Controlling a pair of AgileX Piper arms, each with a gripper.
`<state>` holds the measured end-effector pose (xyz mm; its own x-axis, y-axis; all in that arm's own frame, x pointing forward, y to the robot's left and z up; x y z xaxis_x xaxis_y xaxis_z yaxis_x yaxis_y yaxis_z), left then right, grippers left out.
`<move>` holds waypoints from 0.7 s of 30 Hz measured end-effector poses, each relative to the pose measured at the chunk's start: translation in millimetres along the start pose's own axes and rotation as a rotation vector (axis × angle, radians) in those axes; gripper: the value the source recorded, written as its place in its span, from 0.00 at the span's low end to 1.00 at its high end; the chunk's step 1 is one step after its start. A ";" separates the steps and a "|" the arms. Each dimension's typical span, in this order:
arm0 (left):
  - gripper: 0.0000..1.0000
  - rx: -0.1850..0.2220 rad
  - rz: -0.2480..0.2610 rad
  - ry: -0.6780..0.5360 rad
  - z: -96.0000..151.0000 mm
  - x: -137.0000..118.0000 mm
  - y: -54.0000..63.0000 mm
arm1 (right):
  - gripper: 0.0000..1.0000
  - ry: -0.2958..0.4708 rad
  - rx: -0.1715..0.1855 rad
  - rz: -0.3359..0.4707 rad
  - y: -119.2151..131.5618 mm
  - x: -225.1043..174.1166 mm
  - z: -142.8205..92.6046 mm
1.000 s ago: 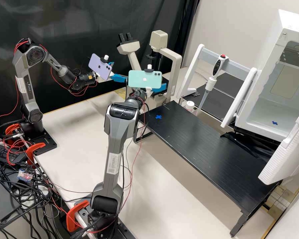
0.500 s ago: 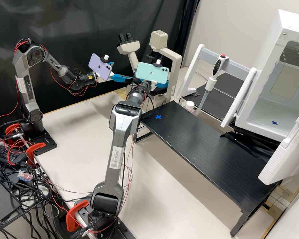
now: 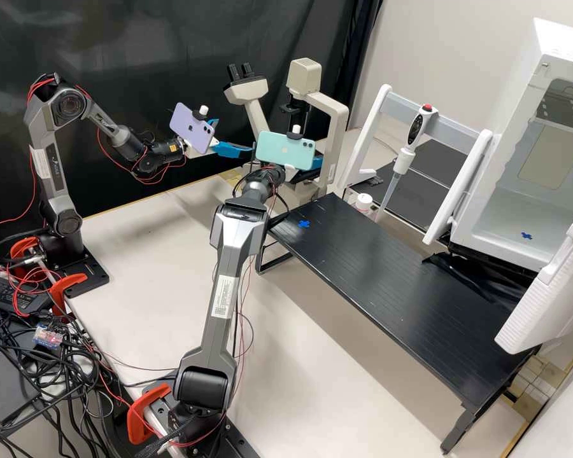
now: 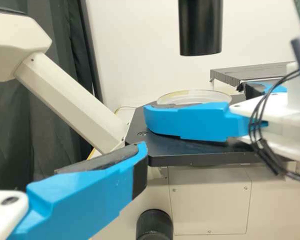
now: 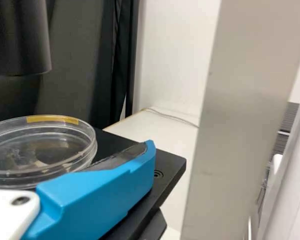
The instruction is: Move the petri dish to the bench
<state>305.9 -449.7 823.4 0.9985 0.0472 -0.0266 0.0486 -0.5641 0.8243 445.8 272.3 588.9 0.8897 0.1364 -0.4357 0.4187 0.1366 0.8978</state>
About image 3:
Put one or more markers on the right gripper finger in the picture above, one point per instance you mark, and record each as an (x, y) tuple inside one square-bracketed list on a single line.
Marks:
[(318, 162)]

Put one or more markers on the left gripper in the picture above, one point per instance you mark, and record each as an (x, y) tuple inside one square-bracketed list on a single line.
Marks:
[(213, 145)]

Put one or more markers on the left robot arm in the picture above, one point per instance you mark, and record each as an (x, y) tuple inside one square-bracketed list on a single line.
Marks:
[(48, 157)]

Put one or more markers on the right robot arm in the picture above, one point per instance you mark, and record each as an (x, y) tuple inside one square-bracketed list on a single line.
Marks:
[(234, 248)]

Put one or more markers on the cream microscope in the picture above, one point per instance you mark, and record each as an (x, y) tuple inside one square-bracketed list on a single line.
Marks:
[(336, 124)]

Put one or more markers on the white-capped bottle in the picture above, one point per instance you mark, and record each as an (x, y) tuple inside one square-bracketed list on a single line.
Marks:
[(364, 201)]

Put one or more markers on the pipette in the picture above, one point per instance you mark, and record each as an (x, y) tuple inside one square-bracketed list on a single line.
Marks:
[(418, 129)]

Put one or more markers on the white pipette stand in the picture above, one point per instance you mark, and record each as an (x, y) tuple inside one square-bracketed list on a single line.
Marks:
[(451, 126)]

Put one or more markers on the white incubator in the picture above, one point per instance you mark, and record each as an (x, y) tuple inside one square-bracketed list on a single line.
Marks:
[(506, 143)]

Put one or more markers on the red clamp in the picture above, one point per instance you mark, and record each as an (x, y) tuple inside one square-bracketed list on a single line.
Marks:
[(19, 248), (71, 280), (138, 415)]

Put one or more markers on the black power adapter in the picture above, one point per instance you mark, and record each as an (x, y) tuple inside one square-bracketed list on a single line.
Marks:
[(9, 293)]

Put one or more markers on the incubator door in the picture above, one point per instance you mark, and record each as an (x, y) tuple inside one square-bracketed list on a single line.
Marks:
[(554, 296)]

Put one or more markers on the flat black box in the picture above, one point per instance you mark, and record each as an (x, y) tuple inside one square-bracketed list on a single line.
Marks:
[(5, 386)]

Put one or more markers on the right wrist camera phone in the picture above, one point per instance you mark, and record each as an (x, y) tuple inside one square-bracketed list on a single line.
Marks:
[(277, 150)]

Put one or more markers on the wrist camera phone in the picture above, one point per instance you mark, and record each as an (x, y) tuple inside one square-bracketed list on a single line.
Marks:
[(277, 150), (188, 123)]

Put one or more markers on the left wrist camera phone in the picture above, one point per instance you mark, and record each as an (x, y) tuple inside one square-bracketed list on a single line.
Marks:
[(188, 123)]

